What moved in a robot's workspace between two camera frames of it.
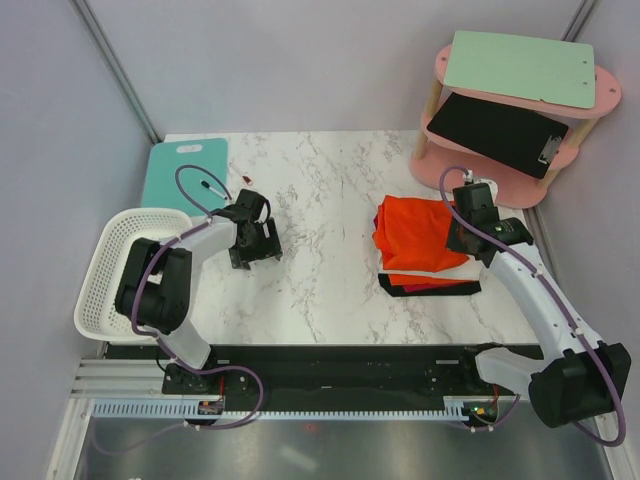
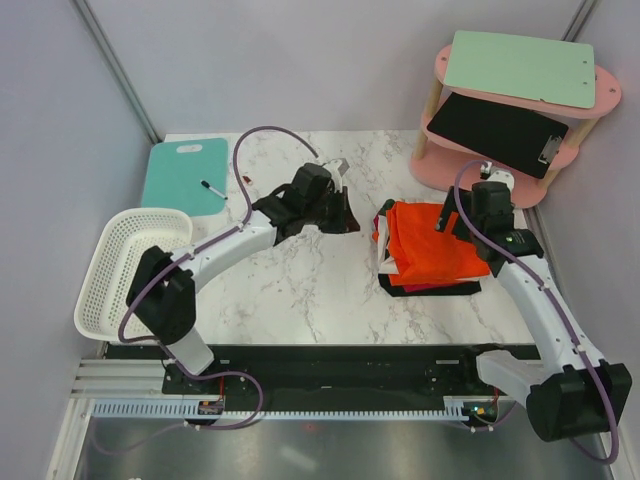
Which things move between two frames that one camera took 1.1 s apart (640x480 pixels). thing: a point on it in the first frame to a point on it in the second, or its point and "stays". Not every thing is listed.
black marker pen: [206, 184] stays
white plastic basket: [95, 308] stays
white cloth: [467, 269] to [385, 263]
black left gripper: [269, 247] to [346, 222]
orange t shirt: [413, 233] stays
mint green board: [551, 71] stays
